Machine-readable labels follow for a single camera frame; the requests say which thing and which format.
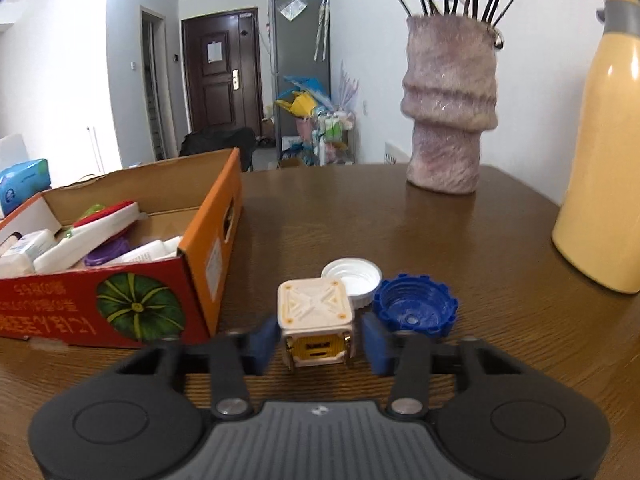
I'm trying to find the blue bottle cap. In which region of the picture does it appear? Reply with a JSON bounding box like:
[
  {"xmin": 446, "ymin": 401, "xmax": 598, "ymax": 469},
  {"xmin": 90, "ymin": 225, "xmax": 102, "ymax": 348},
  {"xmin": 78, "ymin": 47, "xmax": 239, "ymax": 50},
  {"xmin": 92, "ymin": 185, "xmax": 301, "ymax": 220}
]
[{"xmin": 372, "ymin": 274, "xmax": 459, "ymax": 338}]

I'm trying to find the beige cube gadget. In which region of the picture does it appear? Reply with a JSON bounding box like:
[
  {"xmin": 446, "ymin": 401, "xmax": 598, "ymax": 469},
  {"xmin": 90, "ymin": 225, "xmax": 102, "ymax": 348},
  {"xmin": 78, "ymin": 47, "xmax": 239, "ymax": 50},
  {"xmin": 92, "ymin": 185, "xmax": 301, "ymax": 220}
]
[{"xmin": 277, "ymin": 278, "xmax": 355, "ymax": 372}]

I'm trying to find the white spray bottle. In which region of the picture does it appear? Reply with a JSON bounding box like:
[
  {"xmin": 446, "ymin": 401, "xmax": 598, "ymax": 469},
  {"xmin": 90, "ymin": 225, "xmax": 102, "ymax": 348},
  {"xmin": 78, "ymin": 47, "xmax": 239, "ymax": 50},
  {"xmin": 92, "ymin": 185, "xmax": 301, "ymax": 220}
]
[{"xmin": 106, "ymin": 236, "xmax": 181, "ymax": 266}]

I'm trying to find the purple bottle cap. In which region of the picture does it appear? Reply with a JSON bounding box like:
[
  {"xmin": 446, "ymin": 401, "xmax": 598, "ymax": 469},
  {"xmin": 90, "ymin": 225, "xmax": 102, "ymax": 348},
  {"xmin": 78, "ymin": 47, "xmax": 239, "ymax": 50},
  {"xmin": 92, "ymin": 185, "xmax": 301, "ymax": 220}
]
[{"xmin": 82, "ymin": 236, "xmax": 130, "ymax": 266}]

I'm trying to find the red white lint brush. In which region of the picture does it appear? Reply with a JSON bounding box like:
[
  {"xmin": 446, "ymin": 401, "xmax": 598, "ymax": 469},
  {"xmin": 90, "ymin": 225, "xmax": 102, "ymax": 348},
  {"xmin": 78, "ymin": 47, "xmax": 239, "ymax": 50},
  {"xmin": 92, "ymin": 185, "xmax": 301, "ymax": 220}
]
[{"xmin": 34, "ymin": 200, "xmax": 140, "ymax": 274}]

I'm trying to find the green spray bottle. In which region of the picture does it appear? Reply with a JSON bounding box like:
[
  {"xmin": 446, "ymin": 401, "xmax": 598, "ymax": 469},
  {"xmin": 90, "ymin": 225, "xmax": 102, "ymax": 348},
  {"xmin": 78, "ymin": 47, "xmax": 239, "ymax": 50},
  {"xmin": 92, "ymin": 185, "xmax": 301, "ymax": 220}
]
[{"xmin": 65, "ymin": 204, "xmax": 106, "ymax": 236}]

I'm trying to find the white pill bottle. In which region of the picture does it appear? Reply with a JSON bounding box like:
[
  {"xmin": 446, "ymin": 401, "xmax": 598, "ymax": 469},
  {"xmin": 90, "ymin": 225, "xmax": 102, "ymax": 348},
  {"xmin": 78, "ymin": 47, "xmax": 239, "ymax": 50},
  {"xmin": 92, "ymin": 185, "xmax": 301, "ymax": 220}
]
[{"xmin": 0, "ymin": 230, "xmax": 56, "ymax": 278}]

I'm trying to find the small white bottle cap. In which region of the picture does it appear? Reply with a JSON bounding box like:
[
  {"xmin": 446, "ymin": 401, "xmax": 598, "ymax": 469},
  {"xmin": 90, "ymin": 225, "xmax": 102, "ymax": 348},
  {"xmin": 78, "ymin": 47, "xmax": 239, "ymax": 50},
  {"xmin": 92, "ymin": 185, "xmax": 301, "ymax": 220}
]
[{"xmin": 321, "ymin": 258, "xmax": 383, "ymax": 310}]

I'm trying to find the red cardboard pumpkin box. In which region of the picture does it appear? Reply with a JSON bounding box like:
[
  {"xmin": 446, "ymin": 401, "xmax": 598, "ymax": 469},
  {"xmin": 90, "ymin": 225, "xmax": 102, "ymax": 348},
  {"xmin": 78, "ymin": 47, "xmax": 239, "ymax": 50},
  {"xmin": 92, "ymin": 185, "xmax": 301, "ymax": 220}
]
[{"xmin": 1, "ymin": 149, "xmax": 242, "ymax": 348}]

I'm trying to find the black bag on floor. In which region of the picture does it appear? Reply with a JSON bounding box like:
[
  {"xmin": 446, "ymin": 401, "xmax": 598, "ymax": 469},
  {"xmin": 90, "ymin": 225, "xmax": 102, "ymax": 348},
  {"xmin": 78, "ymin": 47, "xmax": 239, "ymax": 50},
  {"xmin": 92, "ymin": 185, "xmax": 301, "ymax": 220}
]
[{"xmin": 179, "ymin": 127, "xmax": 257, "ymax": 172}]

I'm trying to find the yellow thermos jug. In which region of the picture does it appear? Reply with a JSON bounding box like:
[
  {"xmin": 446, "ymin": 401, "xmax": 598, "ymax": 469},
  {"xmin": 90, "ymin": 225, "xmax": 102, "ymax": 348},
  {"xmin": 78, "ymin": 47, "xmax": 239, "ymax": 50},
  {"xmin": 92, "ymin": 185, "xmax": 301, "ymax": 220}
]
[{"xmin": 552, "ymin": 0, "xmax": 639, "ymax": 295}]

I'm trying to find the pink stone vase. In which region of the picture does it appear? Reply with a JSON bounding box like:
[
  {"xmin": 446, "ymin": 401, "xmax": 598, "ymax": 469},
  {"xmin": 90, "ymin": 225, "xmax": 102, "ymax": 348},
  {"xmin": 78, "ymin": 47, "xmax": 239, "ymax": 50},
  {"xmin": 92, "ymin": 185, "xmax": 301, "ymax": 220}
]
[{"xmin": 400, "ymin": 15, "xmax": 501, "ymax": 195}]

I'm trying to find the blue tissue pack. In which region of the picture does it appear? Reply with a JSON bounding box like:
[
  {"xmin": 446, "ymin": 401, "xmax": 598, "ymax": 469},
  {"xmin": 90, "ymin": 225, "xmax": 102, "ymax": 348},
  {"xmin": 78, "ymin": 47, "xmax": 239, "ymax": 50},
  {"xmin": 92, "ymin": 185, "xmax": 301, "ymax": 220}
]
[{"xmin": 1, "ymin": 134, "xmax": 51, "ymax": 217}]

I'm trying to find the dark brown door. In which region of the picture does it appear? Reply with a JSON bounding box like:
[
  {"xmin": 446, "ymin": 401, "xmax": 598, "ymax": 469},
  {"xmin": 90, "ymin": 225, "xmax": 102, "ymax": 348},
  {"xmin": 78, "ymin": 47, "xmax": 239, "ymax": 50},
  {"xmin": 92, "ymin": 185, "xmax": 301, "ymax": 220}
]
[{"xmin": 181, "ymin": 8, "xmax": 264, "ymax": 134}]

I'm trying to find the grey refrigerator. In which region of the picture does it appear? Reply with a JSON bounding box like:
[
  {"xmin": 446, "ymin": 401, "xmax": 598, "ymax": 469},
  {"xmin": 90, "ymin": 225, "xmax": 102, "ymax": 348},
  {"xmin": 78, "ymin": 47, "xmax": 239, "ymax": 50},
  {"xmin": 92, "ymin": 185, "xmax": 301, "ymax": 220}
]
[{"xmin": 269, "ymin": 0, "xmax": 331, "ymax": 159}]

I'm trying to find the wire storage rack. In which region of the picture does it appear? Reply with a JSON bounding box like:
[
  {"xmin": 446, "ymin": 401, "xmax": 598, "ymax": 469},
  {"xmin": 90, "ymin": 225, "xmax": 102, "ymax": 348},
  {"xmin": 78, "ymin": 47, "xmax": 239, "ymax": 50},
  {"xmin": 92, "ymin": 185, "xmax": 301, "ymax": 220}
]
[{"xmin": 311, "ymin": 110, "xmax": 355, "ymax": 166}]

